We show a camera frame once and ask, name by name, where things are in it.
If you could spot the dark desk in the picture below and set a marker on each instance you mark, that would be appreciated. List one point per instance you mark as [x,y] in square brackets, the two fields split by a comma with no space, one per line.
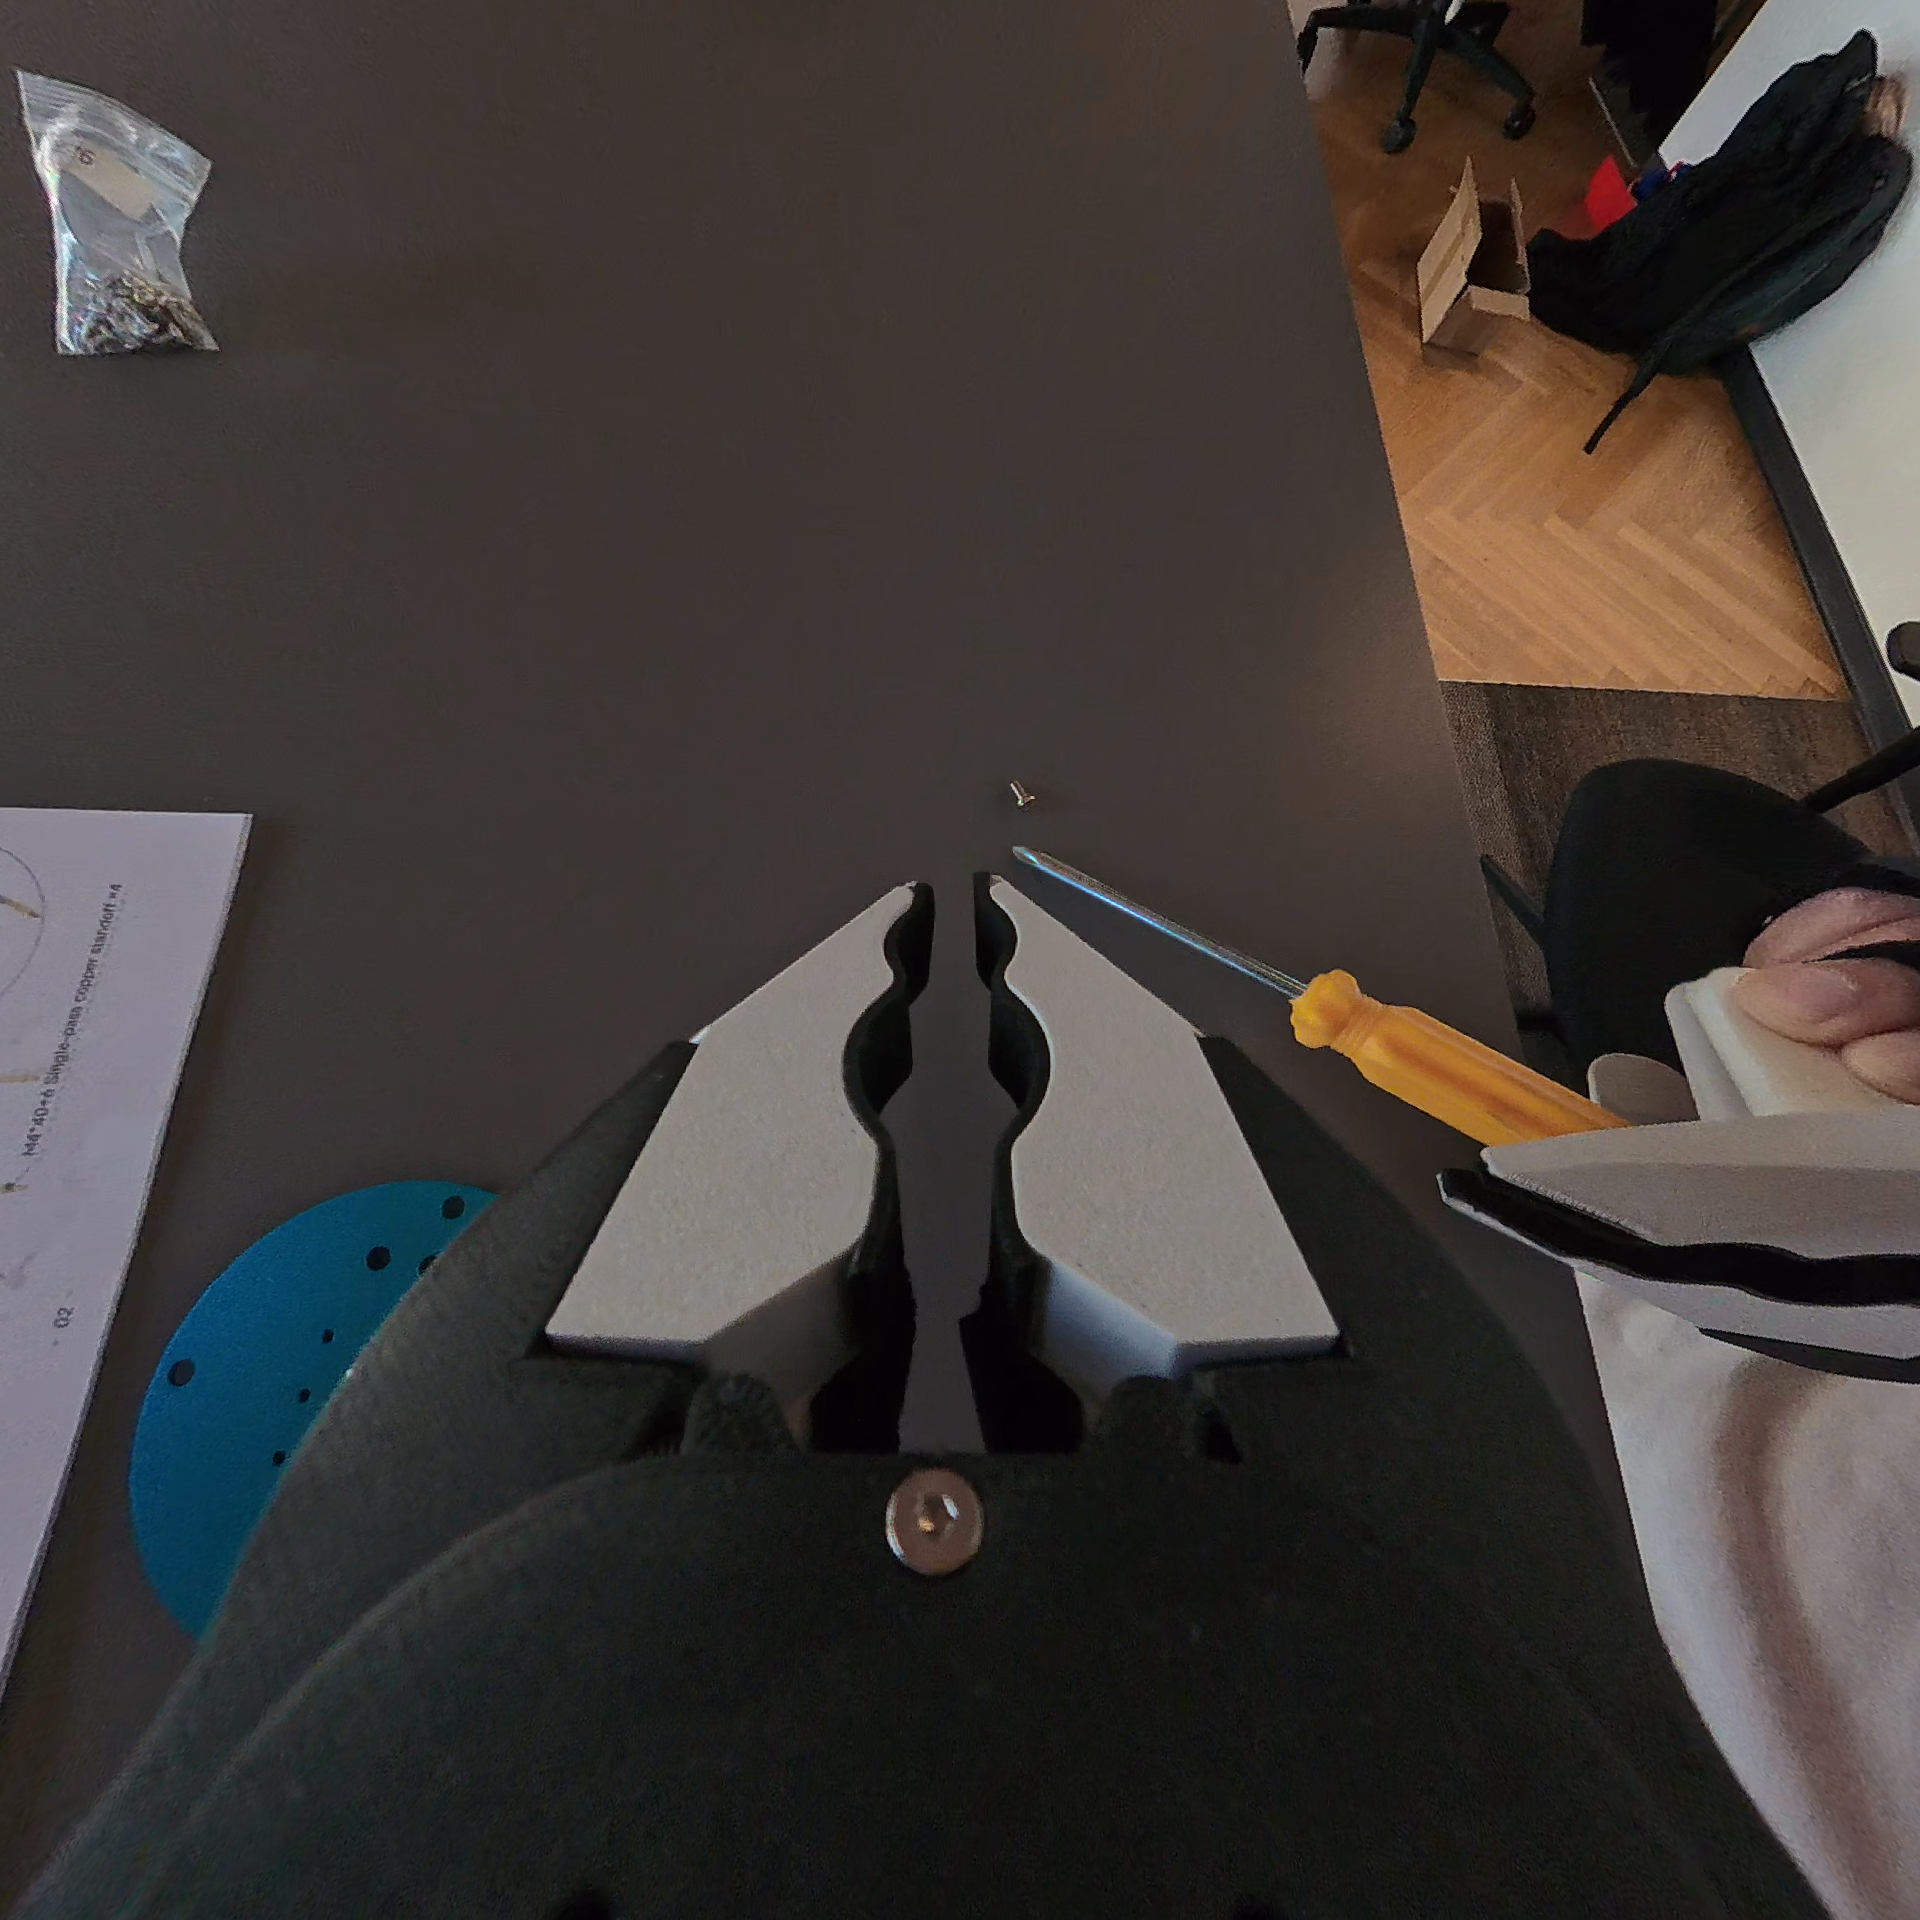
[750,450]

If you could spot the black backpack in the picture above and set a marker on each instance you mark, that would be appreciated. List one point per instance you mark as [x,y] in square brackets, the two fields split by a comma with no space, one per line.
[1725,224]

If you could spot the blue perforated round plate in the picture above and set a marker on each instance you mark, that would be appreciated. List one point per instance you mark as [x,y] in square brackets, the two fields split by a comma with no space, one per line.
[255,1381]

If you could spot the person's black trousers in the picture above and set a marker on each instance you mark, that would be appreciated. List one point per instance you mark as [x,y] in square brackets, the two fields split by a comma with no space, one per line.
[1650,885]

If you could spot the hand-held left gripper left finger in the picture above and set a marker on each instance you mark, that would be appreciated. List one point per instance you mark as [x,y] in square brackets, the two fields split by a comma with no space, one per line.
[720,1184]

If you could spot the black office chair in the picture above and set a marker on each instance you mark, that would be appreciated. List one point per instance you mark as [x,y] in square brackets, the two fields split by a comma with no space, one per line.
[1440,38]

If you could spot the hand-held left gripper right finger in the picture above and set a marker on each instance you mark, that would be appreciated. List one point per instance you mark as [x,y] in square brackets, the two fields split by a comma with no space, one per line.
[1155,1184]

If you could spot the person's white shirt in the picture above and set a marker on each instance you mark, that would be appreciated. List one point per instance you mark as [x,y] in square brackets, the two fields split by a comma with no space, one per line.
[1771,1574]

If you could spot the dark grey rug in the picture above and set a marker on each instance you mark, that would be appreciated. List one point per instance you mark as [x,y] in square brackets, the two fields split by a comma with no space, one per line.
[1515,765]

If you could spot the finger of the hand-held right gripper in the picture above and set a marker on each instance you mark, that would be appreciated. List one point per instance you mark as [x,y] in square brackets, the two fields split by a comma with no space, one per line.
[1801,1308]
[1771,1179]

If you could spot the red object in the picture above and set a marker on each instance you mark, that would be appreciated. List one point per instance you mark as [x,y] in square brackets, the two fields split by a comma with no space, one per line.
[1603,195]

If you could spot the white table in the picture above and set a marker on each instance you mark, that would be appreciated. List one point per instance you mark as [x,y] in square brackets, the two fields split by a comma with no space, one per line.
[1860,405]

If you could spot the open cardboard box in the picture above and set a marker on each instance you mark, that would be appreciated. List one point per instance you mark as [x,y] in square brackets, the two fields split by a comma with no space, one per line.
[1462,263]

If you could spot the white instruction sheet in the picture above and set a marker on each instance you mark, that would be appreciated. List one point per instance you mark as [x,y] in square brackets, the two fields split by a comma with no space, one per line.
[104,1125]

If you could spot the person's right hand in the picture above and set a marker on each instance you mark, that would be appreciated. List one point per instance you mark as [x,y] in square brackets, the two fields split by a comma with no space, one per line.
[1845,1012]

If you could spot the clear bag of screws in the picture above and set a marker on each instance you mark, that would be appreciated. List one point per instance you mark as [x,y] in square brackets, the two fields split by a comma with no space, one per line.
[120,211]

